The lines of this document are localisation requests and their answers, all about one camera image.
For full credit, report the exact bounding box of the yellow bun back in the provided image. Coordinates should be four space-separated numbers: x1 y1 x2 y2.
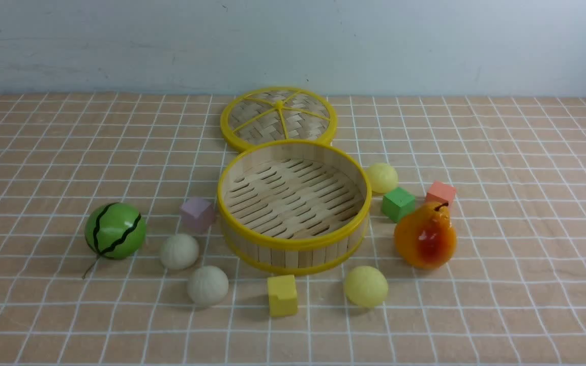
365 163 398 194

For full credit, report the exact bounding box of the yellow bun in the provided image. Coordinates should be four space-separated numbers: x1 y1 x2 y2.
343 265 389 308
365 163 398 194

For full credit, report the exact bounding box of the yellow bun front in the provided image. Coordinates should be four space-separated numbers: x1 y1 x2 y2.
343 265 389 308

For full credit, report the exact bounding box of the white bun front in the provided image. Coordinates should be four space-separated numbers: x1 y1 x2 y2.
187 265 229 307

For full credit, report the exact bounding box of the white bun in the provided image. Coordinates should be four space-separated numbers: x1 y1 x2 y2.
160 233 200 269
187 265 229 307

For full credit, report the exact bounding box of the bamboo steamer tray yellow rim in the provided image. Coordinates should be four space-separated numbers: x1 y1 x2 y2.
218 140 372 276

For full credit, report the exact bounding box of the woven bamboo steamer lid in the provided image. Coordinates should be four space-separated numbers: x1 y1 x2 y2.
219 86 339 152

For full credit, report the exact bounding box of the purple foam cube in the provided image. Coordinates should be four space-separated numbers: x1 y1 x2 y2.
180 197 216 234

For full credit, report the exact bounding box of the green foam cube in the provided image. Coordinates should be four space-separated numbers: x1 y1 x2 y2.
381 186 416 223

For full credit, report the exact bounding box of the yellow foam block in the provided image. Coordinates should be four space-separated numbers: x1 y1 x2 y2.
267 274 298 318

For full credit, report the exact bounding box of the orange toy pear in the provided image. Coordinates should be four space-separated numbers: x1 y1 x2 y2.
393 201 458 270

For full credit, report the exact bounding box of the pink foam cube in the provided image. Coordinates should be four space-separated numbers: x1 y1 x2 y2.
425 180 457 207

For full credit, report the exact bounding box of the green toy watermelon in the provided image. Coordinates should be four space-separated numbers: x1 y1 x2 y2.
84 202 147 259

